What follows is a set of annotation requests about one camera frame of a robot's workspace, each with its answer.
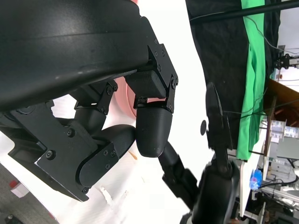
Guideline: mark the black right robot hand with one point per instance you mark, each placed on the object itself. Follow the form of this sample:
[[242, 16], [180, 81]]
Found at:
[[217, 191]]

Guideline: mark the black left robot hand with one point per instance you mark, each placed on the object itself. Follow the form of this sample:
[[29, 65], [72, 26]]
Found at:
[[70, 46]]

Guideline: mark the pink plastic bowl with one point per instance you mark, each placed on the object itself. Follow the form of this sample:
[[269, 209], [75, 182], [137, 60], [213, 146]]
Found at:
[[134, 1], [132, 107], [119, 93]]

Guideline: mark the blue plastic bag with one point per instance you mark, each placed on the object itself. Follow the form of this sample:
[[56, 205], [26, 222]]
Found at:
[[255, 179]]

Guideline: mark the white shelf rack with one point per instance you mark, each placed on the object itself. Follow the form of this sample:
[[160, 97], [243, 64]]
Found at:
[[278, 130]]

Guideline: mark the brown wooden furniture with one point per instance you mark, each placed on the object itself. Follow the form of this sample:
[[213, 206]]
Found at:
[[285, 100]]

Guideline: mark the green cloth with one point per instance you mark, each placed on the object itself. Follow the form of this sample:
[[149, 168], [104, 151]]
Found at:
[[252, 70]]

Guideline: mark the black backdrop cloth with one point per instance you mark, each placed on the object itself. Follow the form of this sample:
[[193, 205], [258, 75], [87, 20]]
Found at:
[[222, 58]]

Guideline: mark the black machine gripper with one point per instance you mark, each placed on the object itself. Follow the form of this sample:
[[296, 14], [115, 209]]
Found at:
[[283, 60]]

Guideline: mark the red white floor item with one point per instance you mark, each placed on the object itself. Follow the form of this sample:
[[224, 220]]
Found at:
[[19, 189]]

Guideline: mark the black pole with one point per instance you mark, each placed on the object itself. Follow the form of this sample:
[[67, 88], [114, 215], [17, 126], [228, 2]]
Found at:
[[257, 10]]

